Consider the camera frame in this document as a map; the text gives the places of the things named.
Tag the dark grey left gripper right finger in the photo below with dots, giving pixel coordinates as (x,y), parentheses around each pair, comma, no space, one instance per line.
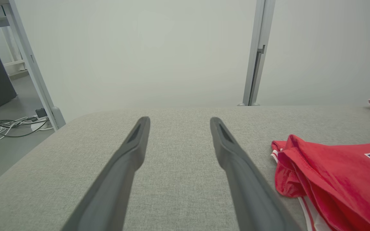
(246,186)

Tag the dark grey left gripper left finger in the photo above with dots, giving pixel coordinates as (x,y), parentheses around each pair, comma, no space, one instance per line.
(120,179)

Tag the red and white jersey shirt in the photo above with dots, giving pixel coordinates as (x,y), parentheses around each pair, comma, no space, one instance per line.
(339,179)

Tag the white power strip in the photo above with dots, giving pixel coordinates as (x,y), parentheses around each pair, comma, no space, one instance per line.
(39,124)

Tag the black power adapter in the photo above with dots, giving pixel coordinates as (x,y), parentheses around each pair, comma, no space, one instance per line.
(40,112)

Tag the grey partition post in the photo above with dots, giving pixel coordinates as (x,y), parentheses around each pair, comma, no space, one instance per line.
(257,64)

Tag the grey metal table frame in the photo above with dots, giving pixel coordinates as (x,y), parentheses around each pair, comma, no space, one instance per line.
(27,57)

